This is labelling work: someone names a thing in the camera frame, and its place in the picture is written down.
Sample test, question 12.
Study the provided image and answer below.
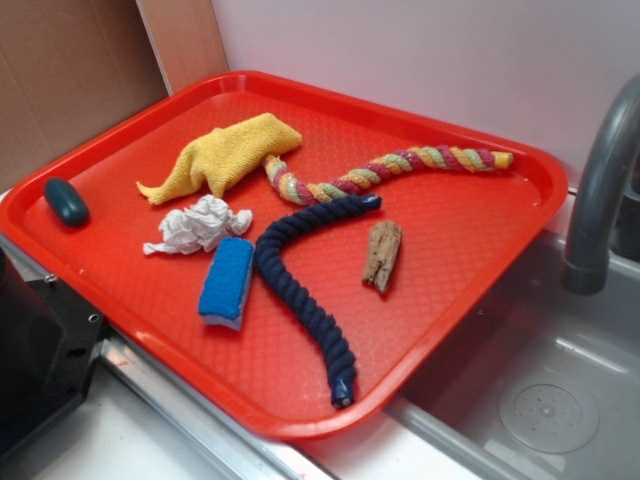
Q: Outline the brown wood piece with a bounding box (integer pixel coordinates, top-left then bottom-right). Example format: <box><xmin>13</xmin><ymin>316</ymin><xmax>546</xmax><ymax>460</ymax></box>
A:
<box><xmin>362</xmin><ymin>220</ymin><xmax>403</xmax><ymax>294</ymax></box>

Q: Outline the multicolour twisted rope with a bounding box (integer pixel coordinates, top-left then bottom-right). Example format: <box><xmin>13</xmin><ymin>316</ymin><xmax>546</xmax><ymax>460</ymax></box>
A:
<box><xmin>263</xmin><ymin>145</ymin><xmax>515</xmax><ymax>206</ymax></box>

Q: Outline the grey faucet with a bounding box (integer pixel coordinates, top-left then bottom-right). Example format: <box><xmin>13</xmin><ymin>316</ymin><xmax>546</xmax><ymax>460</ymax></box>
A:
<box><xmin>561</xmin><ymin>76</ymin><xmax>639</xmax><ymax>295</ymax></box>

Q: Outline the red plastic tray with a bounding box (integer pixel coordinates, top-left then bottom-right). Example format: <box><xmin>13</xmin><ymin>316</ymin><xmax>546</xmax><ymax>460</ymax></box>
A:
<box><xmin>1</xmin><ymin>72</ymin><xmax>568</xmax><ymax>440</ymax></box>

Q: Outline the brown cardboard panel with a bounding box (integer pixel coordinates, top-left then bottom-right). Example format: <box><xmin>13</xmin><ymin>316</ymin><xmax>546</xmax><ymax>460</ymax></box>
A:
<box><xmin>1</xmin><ymin>1</ymin><xmax>167</xmax><ymax>190</ymax></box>

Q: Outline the dark teal oval object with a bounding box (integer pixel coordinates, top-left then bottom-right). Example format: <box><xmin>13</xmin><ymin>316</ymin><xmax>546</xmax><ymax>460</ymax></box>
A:
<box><xmin>44</xmin><ymin>178</ymin><xmax>90</xmax><ymax>228</ymax></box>

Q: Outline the dark blue rope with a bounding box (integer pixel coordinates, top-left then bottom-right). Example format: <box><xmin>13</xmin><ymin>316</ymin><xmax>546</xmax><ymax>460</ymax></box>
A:
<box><xmin>254</xmin><ymin>193</ymin><xmax>383</xmax><ymax>410</ymax></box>

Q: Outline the yellow cloth towel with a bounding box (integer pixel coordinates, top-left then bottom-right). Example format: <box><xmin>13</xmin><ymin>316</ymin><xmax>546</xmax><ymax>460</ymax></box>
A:
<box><xmin>136</xmin><ymin>113</ymin><xmax>302</xmax><ymax>205</ymax></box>

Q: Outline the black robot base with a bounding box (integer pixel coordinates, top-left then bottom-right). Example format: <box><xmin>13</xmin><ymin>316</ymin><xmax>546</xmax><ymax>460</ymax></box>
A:
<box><xmin>1</xmin><ymin>253</ymin><xmax>106</xmax><ymax>460</ymax></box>

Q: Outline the blue sponge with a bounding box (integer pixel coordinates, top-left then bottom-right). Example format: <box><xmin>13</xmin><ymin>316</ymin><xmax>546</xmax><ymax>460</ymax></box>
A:
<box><xmin>198</xmin><ymin>237</ymin><xmax>254</xmax><ymax>331</ymax></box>

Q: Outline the crumpled white paper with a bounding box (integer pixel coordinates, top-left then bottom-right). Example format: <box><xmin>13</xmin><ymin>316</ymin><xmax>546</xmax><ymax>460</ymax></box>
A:
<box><xmin>142</xmin><ymin>194</ymin><xmax>254</xmax><ymax>256</ymax></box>

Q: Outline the light wooden board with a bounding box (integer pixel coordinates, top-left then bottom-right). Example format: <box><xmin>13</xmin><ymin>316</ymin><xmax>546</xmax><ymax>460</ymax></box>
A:
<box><xmin>136</xmin><ymin>0</ymin><xmax>229</xmax><ymax>95</ymax></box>

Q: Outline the grey toy sink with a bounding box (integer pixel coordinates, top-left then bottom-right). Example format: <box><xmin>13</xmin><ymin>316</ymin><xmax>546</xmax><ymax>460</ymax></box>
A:
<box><xmin>300</xmin><ymin>202</ymin><xmax>639</xmax><ymax>479</ymax></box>

